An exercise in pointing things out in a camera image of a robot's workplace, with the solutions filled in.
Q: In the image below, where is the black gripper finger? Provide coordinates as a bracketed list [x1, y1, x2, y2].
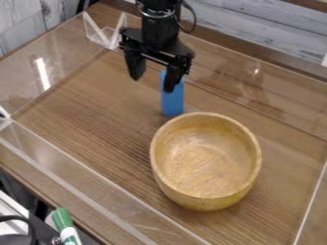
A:
[163, 64, 184, 93]
[124, 47, 145, 80]

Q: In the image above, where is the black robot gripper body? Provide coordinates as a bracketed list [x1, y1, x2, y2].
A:
[120, 9, 195, 74]

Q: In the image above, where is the blue rectangular block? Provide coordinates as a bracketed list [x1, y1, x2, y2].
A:
[161, 80, 185, 116]

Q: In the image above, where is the brown wooden bowl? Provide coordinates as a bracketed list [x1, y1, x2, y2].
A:
[149, 112, 263, 212]

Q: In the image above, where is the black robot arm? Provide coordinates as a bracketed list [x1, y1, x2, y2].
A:
[119, 0, 196, 93]

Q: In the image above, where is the green white marker pen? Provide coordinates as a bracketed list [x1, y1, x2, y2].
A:
[51, 207, 81, 245]

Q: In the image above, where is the clear acrylic corner bracket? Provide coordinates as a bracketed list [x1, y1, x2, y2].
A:
[81, 12, 127, 50]

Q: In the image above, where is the clear acrylic tray wall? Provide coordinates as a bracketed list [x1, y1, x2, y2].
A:
[0, 118, 209, 245]

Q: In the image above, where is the black cable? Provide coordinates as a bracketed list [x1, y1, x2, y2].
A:
[0, 214, 37, 245]

